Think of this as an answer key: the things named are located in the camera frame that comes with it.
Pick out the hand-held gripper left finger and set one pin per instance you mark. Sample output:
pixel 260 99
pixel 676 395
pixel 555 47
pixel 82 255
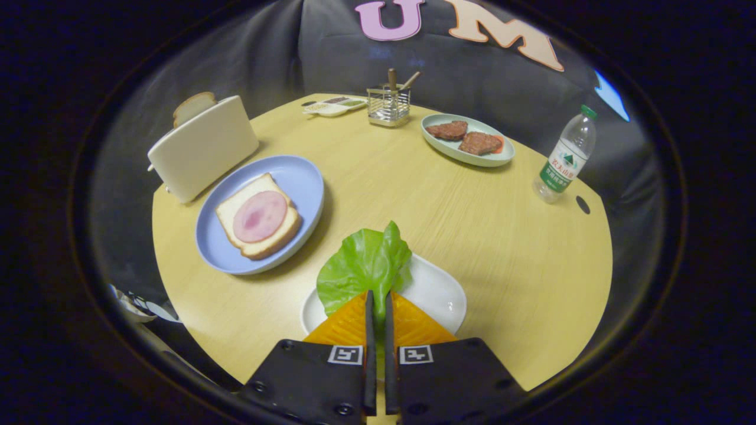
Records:
pixel 370 354

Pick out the white toaster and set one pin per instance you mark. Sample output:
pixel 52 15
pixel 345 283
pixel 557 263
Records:
pixel 204 150

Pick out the orange food slice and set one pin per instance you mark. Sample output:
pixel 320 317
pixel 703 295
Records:
pixel 499 145

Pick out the white plate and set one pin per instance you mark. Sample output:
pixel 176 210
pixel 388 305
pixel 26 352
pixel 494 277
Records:
pixel 434 289

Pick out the green lettuce leaf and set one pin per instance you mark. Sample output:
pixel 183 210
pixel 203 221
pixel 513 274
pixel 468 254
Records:
pixel 360 265

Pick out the white bread slice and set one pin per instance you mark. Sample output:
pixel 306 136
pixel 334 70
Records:
pixel 233 209

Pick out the pink ham slice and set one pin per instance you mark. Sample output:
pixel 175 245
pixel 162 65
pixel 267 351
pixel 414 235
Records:
pixel 260 216

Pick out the black backdrop cloth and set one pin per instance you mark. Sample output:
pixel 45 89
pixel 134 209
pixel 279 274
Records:
pixel 502 77

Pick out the white patterned object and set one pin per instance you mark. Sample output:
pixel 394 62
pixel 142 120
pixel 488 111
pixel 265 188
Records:
pixel 139 307

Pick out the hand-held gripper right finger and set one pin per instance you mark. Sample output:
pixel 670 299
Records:
pixel 391 354

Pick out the toasted bread slice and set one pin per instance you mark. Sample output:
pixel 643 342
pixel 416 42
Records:
pixel 192 107

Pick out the clear water bottle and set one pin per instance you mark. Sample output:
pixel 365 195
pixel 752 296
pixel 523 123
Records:
pixel 564 159

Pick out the pale green plate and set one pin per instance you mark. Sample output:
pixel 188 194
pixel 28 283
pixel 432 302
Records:
pixel 466 158

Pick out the blue plate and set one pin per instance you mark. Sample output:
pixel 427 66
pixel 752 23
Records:
pixel 295 177

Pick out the white divided grain dish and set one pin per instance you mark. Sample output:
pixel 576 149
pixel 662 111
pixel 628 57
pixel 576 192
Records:
pixel 331 108

